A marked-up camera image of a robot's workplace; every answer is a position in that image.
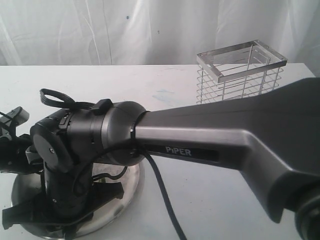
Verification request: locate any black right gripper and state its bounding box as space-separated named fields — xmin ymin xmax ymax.
xmin=0 ymin=164 xmax=125 ymax=240

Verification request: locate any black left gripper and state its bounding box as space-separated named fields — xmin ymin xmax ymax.
xmin=0 ymin=134 xmax=43 ymax=175

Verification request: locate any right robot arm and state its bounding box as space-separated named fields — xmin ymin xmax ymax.
xmin=0 ymin=77 xmax=320 ymax=240

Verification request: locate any round stainless steel plate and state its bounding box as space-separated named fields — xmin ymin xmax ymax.
xmin=11 ymin=163 xmax=145 ymax=240

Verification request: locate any white backdrop curtain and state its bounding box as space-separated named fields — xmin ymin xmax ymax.
xmin=0 ymin=0 xmax=320 ymax=66

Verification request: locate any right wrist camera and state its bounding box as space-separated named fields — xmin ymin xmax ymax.
xmin=25 ymin=145 xmax=42 ymax=166

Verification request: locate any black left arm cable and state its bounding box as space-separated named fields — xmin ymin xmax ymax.
xmin=0 ymin=111 xmax=18 ymax=141

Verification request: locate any chrome wire utensil basket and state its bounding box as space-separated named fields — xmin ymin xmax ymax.
xmin=196 ymin=40 xmax=288 ymax=104

